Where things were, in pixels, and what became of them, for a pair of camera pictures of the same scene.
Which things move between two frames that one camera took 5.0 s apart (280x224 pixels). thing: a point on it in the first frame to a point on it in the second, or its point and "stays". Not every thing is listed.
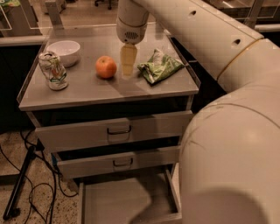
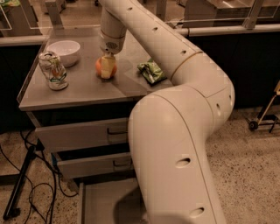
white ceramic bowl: x=67 y=52 stays
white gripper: x=130 y=32 to x=111 y=45
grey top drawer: x=114 y=133 stays
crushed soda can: x=55 y=73 stays
